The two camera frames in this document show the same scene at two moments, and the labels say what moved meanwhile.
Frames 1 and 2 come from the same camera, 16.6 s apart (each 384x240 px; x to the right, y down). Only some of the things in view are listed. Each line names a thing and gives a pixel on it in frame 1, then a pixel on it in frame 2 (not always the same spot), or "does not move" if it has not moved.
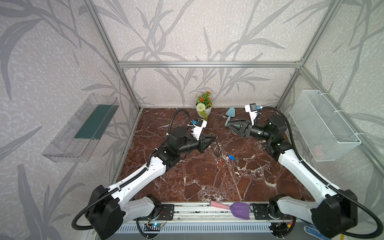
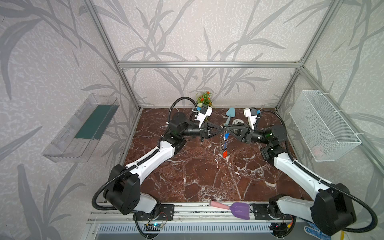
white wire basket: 326,137 does not move
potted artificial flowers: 203,105 does not move
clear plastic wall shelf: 76,141 does not move
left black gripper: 201,144 -> 204,132
